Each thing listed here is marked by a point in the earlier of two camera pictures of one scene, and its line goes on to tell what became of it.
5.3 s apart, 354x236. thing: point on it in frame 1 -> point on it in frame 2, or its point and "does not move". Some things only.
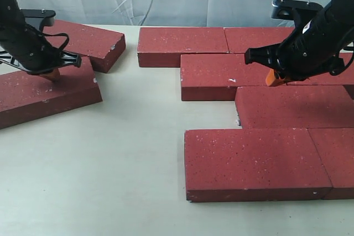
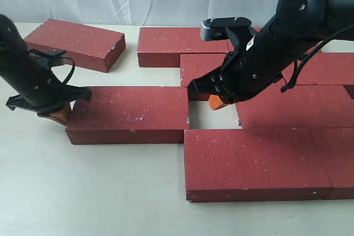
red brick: (247, 164) does not move
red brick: (162, 47) does not move
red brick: (25, 98) -> (130, 115)
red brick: (335, 146) does not move
